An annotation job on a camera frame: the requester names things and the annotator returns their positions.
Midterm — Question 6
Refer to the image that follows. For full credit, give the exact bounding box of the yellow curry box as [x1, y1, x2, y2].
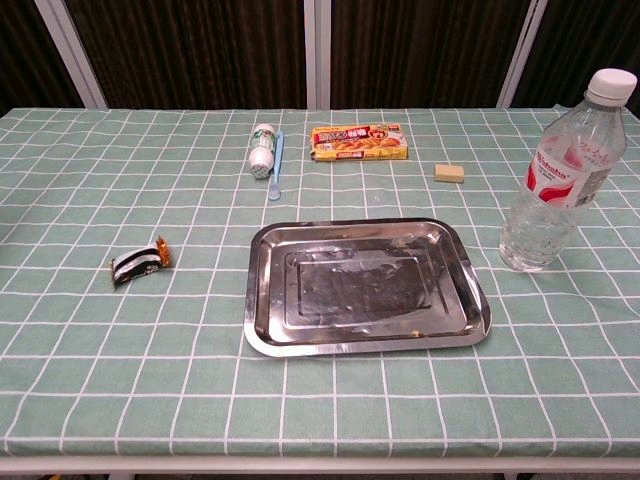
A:
[310, 124, 410, 162]

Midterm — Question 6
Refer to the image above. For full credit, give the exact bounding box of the white frame post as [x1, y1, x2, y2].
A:
[495, 0, 549, 110]
[33, 0, 109, 111]
[303, 0, 333, 111]

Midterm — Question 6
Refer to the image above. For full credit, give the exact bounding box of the green checked tablecloth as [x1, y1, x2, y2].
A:
[0, 103, 640, 459]

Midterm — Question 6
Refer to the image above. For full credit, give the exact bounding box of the light blue toothbrush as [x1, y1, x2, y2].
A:
[267, 130, 285, 202]

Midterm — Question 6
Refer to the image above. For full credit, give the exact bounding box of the small white green bottle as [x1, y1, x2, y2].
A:
[248, 124, 276, 180]

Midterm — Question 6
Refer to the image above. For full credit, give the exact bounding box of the transparent plastic water bottle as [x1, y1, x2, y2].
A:
[498, 68, 639, 274]

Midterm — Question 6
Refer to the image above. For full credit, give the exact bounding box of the black white snack wrapper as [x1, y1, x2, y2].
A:
[109, 235, 174, 290]

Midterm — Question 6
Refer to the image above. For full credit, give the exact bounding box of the stainless steel tray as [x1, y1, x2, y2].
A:
[243, 217, 493, 359]

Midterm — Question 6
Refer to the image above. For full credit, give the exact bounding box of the beige rectangular block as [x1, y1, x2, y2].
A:
[433, 163, 466, 184]

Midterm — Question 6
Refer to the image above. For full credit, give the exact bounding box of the white table frame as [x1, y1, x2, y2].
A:
[0, 453, 640, 480]

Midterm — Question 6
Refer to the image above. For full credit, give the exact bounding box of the dark pleated curtain panel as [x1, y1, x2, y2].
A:
[0, 0, 85, 117]
[64, 0, 307, 111]
[329, 0, 532, 111]
[510, 0, 640, 117]

